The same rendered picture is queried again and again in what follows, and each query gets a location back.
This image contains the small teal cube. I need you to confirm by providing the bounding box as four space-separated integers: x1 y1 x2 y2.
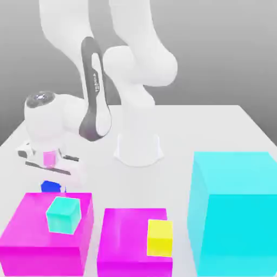
45 196 82 235

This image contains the large magenta box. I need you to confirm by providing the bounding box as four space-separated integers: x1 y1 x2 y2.
96 208 174 277
0 192 95 277

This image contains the large cyan box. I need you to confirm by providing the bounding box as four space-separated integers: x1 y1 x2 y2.
187 151 277 277

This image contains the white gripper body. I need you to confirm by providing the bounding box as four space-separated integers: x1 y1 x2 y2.
24 159 87 188

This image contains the small yellow cube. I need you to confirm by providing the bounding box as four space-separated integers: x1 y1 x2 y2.
146 219 174 259

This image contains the small blue cube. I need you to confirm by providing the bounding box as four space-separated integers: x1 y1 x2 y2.
40 180 67 194

